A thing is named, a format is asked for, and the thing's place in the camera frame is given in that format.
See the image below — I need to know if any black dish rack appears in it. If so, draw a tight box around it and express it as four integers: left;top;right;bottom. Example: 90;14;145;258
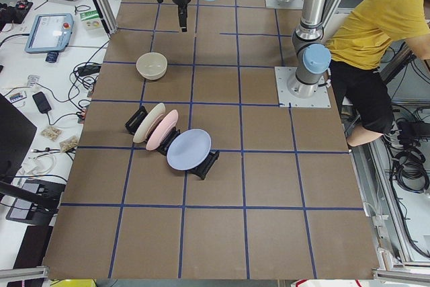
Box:
125;106;220;180

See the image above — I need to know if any pink plate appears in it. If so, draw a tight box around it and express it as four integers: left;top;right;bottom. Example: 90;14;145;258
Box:
146;110;179;151

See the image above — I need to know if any white ceramic bowl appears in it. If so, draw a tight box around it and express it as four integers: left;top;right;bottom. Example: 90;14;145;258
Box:
136;52;168;81

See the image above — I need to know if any green white box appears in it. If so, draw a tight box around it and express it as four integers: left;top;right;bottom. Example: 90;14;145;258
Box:
79;10;103;30

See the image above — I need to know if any black monitor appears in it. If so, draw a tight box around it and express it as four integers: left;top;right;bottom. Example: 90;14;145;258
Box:
0;95;37;183

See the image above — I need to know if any person in yellow shirt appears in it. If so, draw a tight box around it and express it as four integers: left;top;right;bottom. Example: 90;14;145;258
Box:
326;0;429;147

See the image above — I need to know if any black phone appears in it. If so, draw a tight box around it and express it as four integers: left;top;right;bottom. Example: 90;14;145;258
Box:
32;91;52;114

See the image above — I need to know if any cream plate in rack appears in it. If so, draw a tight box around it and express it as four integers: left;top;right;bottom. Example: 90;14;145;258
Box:
133;103;165;143

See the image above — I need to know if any light blue plate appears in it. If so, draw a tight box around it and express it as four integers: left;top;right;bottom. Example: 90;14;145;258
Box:
167;129;212;171

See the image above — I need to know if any near blue teach pendant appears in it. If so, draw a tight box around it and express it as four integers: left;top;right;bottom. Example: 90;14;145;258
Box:
25;13;74;54

